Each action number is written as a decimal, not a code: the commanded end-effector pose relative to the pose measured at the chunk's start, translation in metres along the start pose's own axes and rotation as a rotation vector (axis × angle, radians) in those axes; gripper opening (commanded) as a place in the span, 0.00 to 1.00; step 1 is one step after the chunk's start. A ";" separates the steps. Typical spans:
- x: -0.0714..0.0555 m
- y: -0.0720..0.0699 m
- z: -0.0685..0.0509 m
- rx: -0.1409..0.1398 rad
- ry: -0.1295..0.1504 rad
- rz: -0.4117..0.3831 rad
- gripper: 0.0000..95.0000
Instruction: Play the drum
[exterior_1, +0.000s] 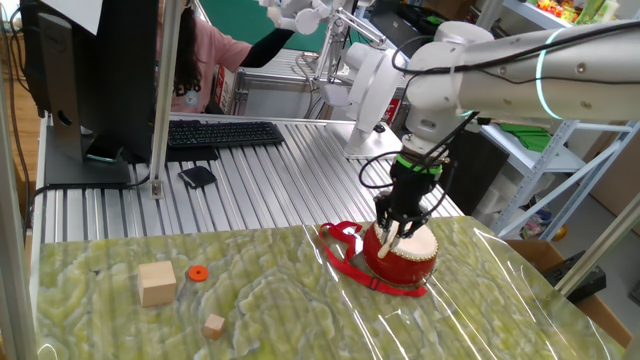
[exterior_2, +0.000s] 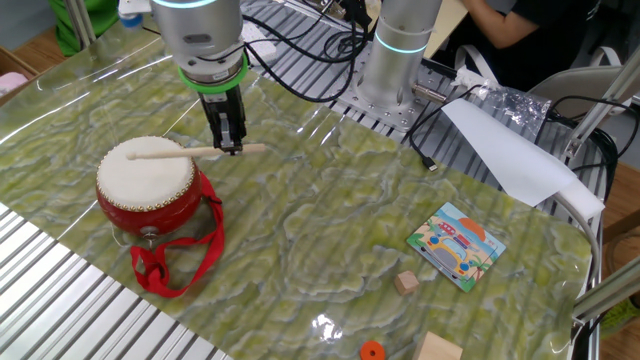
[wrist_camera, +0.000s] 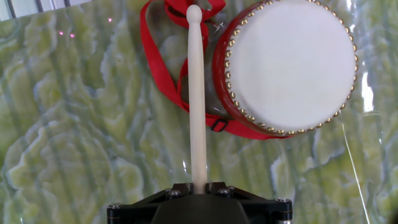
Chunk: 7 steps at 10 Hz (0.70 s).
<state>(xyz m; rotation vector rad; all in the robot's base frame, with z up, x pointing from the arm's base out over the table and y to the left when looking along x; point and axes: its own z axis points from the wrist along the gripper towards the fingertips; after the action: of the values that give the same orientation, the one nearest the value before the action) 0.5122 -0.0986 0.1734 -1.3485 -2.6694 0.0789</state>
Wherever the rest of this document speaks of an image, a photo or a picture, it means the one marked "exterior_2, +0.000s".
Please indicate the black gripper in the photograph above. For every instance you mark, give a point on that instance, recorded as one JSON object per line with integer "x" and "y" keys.
{"x": 225, "y": 107}

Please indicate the pale wooden drumstick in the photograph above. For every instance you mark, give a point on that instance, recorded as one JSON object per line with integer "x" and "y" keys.
{"x": 165, "y": 153}

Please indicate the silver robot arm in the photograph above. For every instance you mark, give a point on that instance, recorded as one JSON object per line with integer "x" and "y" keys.
{"x": 200, "y": 35}

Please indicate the red drum white skin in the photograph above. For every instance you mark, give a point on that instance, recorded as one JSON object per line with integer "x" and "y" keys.
{"x": 145, "y": 190}

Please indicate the green marble pattern mat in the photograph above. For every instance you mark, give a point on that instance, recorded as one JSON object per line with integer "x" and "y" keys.
{"x": 350, "y": 210}

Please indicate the green cloth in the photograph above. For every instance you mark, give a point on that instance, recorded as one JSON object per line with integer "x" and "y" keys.
{"x": 107, "y": 20}

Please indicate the silver robot mounting plate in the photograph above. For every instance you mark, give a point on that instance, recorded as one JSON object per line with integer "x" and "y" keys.
{"x": 400, "y": 112}

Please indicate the pink soft item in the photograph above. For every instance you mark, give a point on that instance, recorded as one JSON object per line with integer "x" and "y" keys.
{"x": 12, "y": 82}

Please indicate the small wooden cube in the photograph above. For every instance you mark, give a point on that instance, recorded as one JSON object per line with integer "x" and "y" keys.
{"x": 406, "y": 283}

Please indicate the bus picture puzzle board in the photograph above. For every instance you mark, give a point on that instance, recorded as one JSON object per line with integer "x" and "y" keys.
{"x": 455, "y": 247}

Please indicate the white paper sheet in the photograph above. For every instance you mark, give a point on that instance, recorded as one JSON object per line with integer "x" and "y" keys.
{"x": 510, "y": 155}

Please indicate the clear plastic bag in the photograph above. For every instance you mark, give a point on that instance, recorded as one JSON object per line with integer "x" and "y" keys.
{"x": 520, "y": 107}

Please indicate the large wooden block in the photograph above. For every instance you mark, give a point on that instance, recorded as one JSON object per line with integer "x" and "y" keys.
{"x": 437, "y": 349}

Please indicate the person in black shirt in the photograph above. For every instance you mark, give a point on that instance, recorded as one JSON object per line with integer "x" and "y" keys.
{"x": 545, "y": 40}

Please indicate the grey white chair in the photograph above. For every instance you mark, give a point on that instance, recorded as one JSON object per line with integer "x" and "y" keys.
{"x": 575, "y": 85}

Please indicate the wrist camera silver bracket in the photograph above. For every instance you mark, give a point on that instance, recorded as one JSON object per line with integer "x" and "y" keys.
{"x": 131, "y": 12}

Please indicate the aluminium frame post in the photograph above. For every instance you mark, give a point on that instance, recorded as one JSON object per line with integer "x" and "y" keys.
{"x": 80, "y": 25}
{"x": 610, "y": 292}
{"x": 600, "y": 105}

